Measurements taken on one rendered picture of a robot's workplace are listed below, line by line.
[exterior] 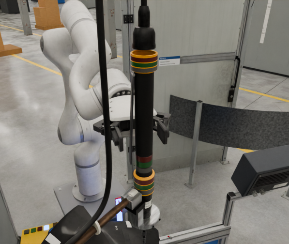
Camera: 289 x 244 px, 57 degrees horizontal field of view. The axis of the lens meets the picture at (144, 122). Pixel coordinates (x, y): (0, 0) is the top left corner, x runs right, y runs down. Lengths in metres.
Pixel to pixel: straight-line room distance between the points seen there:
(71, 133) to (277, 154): 0.91
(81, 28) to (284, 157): 0.99
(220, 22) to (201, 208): 1.73
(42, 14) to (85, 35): 12.01
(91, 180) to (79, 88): 0.71
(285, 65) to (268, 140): 4.23
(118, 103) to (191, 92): 2.11
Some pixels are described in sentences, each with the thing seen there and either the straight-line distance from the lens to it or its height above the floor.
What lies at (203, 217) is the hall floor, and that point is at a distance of 2.64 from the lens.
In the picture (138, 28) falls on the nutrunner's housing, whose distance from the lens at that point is 0.41.
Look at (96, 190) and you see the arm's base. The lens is 1.38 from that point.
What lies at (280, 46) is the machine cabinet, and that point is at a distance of 6.67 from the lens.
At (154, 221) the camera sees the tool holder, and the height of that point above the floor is 1.47.
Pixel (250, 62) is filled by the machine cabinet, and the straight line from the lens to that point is 6.96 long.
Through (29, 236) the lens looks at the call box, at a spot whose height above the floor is 1.07.
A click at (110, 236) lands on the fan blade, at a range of 0.95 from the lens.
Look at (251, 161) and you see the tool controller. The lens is 1.23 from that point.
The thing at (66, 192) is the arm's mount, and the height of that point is 0.96.
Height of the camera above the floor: 1.93
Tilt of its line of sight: 28 degrees down
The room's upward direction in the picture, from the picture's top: straight up
